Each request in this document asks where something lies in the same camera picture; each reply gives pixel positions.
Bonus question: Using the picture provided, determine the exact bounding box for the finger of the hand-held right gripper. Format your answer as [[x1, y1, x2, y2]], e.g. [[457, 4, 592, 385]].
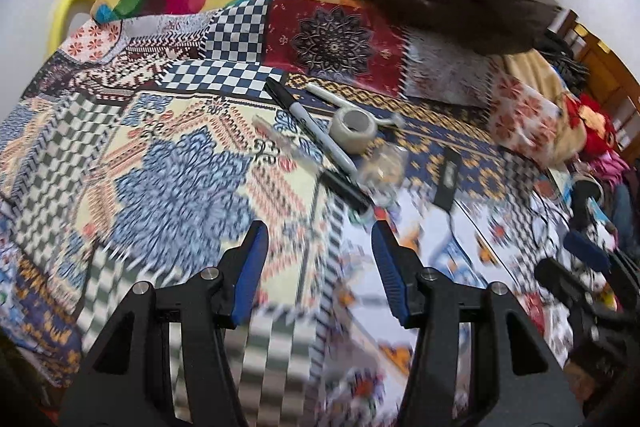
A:
[[534, 257, 618, 314], [563, 230, 640, 280]]

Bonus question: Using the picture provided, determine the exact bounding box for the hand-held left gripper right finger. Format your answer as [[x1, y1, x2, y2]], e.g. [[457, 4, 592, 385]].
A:
[[371, 221, 586, 427]]

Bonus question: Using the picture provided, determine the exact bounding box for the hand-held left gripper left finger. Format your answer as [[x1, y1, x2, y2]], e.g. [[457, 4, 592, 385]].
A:
[[59, 219, 271, 427]]

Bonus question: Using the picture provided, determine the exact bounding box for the clear tape roll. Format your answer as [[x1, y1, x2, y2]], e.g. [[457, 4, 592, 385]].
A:
[[357, 143, 408, 202]]

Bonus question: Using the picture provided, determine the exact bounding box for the short black marker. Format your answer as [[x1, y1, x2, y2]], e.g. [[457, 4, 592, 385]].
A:
[[319, 170, 372, 214]]

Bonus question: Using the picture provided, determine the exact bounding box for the flat black device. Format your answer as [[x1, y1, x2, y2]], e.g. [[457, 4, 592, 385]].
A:
[[434, 149, 462, 210]]

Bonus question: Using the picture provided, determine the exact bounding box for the red plush toy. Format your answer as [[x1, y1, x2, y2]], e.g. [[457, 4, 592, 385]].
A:
[[577, 93, 623, 160]]

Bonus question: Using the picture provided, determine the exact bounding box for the patchwork printed bedspread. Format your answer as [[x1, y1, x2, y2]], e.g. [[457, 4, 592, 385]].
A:
[[0, 0, 618, 427]]

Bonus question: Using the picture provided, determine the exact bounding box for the grey tape roll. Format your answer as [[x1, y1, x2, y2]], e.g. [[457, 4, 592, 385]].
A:
[[331, 107, 378, 154]]

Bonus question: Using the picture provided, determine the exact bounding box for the black and grey marker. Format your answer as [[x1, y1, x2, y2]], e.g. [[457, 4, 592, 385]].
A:
[[265, 77, 358, 175]]

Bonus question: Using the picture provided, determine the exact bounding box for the white pen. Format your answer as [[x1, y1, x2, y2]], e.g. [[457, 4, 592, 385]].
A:
[[304, 83, 405, 128]]

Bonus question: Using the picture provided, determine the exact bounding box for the wooden bed headboard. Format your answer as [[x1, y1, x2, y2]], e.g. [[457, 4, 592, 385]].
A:
[[559, 9, 640, 150]]

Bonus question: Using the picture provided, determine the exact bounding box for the beige blanket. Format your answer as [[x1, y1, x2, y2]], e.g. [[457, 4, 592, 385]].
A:
[[499, 48, 590, 168]]

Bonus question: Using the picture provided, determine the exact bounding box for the black striped clothing pile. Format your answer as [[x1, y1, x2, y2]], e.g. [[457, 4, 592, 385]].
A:
[[536, 28, 592, 95]]

